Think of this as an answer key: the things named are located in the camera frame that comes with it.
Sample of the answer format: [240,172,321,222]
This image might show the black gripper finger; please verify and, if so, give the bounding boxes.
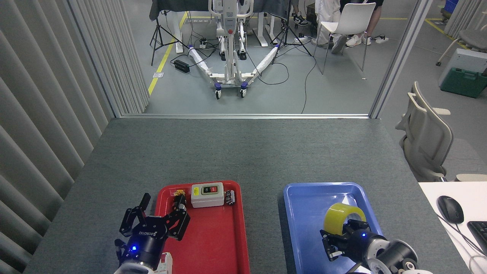
[119,193,151,237]
[343,219,372,234]
[320,229,345,261]
[164,195,191,241]

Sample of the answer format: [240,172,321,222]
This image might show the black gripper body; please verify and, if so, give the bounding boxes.
[342,228,376,263]
[126,216,171,269]

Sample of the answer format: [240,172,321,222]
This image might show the yellow tape roll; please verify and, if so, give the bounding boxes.
[324,203,366,233]

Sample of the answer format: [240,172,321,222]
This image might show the white circuit breaker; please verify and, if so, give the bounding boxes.
[155,252,173,274]

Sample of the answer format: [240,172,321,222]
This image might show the red plastic tray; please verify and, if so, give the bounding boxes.
[146,180,250,274]

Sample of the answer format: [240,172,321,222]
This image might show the blue plastic tray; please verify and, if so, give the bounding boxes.
[283,182,400,274]

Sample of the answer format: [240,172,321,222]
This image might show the white desk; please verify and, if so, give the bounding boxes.
[419,181,487,274]

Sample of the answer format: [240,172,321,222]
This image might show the black computer mouse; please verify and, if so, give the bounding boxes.
[437,195,465,224]

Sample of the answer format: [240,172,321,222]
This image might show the beige office chair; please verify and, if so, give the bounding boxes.
[395,81,454,182]

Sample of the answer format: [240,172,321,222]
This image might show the black keyboard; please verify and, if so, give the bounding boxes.
[467,221,487,256]

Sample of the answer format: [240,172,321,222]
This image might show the grey vertical blinds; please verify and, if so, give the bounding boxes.
[0,0,150,274]

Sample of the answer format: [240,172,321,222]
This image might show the green plastic case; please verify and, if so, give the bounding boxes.
[440,67,487,99]

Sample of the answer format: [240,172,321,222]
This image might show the white stand on wheels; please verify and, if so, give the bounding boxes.
[187,0,281,100]

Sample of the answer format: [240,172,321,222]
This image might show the black tripod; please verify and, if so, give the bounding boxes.
[150,10,189,66]
[271,0,312,65]

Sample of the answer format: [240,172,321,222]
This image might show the grey flat box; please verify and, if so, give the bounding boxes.
[438,48,487,87]

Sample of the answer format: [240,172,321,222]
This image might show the person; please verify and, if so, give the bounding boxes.
[311,0,347,54]
[339,0,389,48]
[281,0,309,32]

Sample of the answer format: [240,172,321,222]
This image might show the white plastic chair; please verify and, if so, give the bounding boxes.
[314,2,376,75]

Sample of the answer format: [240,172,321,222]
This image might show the table with dark cloth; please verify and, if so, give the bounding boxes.
[149,0,293,54]

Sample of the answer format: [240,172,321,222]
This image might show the grey round chair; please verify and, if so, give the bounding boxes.
[436,30,487,67]

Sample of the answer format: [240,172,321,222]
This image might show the blue bin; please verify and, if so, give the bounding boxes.
[441,0,460,22]

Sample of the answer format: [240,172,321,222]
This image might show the white two-button switch box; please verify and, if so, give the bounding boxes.
[191,182,225,208]

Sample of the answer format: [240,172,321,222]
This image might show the black mouse cable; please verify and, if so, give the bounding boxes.
[436,213,487,256]

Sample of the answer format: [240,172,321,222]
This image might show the white cable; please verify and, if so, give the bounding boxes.
[469,254,487,274]

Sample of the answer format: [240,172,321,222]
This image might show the black floor cable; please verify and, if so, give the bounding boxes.
[243,42,317,114]

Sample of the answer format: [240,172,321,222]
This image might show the silver post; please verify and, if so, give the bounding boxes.
[368,0,434,119]

